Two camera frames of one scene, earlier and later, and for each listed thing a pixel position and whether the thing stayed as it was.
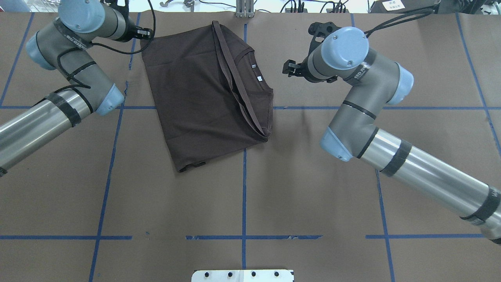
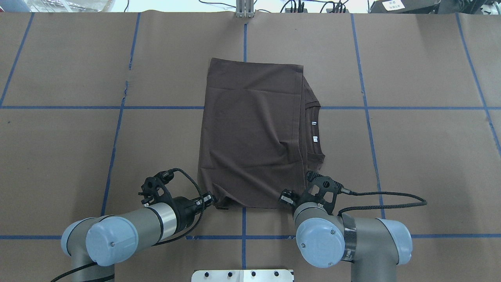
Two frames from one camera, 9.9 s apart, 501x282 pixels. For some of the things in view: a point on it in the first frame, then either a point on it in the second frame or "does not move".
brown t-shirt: x=212 y=98 to x=260 y=132
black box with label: x=401 y=8 does not move
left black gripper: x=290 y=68 to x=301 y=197
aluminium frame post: x=244 y=8 does not move
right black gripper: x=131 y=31 to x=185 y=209
